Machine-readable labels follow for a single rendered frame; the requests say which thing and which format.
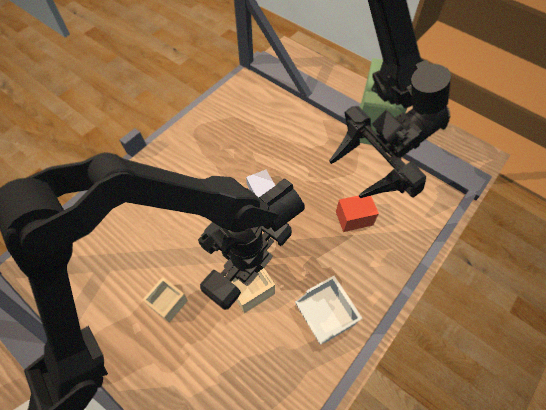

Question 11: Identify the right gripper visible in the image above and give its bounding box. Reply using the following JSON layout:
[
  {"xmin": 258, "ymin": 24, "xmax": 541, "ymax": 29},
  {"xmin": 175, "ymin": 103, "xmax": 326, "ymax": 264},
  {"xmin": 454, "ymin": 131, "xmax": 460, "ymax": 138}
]
[{"xmin": 200, "ymin": 223, "xmax": 292, "ymax": 310}]

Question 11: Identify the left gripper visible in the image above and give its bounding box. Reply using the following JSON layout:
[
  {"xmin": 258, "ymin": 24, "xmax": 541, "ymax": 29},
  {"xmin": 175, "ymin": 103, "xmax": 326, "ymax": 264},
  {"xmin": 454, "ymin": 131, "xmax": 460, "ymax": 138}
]
[{"xmin": 329, "ymin": 106, "xmax": 427, "ymax": 198}]

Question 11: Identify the orange block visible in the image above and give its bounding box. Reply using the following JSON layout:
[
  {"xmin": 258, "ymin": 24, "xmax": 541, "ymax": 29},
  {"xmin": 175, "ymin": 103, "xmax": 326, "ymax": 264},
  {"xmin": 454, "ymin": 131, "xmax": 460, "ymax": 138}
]
[{"xmin": 336, "ymin": 195, "xmax": 379, "ymax": 232}]

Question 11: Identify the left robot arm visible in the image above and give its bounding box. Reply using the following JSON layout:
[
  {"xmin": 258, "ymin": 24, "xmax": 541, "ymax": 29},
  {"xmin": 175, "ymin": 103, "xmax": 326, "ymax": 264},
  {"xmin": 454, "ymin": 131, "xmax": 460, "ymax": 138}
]
[{"xmin": 368, "ymin": 0, "xmax": 451, "ymax": 155}]

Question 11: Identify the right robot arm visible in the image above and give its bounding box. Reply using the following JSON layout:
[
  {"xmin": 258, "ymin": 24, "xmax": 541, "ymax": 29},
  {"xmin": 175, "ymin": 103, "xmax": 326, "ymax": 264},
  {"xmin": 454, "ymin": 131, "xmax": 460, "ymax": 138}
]
[{"xmin": 0, "ymin": 152, "xmax": 305, "ymax": 410}]

